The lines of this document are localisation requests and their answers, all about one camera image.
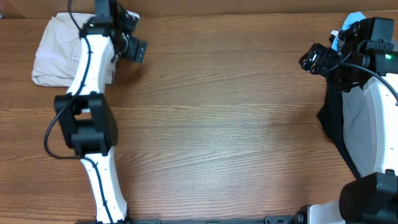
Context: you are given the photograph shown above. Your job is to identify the beige shorts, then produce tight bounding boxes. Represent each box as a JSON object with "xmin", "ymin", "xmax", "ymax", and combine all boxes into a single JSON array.
[{"xmin": 32, "ymin": 12, "xmax": 94, "ymax": 87}]

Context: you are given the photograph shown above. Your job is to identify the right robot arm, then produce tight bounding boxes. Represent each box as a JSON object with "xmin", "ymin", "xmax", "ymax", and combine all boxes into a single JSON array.
[{"xmin": 291, "ymin": 12, "xmax": 397, "ymax": 223}]

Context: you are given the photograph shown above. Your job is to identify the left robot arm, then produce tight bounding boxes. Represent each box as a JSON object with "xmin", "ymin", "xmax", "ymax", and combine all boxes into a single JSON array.
[{"xmin": 44, "ymin": 0, "xmax": 147, "ymax": 223}]

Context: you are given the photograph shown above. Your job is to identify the light blue garment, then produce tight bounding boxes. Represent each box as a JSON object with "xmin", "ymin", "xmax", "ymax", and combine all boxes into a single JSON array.
[{"xmin": 330, "ymin": 12, "xmax": 366, "ymax": 50}]

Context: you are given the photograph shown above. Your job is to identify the black garment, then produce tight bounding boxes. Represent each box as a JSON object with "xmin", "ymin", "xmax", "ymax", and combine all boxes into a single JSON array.
[{"xmin": 317, "ymin": 87, "xmax": 361, "ymax": 179}]

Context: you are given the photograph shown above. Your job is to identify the grey shorts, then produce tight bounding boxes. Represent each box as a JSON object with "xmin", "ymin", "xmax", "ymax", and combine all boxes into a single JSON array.
[{"xmin": 342, "ymin": 86, "xmax": 371, "ymax": 177}]

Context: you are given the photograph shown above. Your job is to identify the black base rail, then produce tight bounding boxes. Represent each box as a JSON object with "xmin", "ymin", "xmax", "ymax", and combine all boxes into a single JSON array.
[{"xmin": 114, "ymin": 213, "xmax": 310, "ymax": 224}]

